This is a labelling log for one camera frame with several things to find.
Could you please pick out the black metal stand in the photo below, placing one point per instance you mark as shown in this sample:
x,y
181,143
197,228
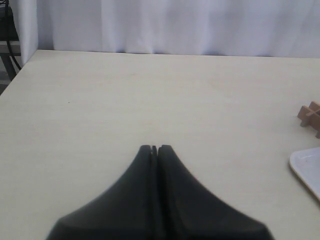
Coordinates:
x,y
10,48

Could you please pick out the notched wooden piece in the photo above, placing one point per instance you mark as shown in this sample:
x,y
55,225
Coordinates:
x,y
310,117

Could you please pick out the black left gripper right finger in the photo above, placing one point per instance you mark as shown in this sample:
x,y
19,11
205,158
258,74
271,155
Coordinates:
x,y
192,212

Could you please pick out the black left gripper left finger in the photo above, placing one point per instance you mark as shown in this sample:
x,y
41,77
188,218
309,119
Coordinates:
x,y
128,210

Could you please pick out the white curtain backdrop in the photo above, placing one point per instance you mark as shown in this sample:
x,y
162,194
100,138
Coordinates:
x,y
267,28

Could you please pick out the white plastic tray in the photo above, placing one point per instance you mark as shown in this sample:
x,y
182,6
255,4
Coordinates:
x,y
306,165

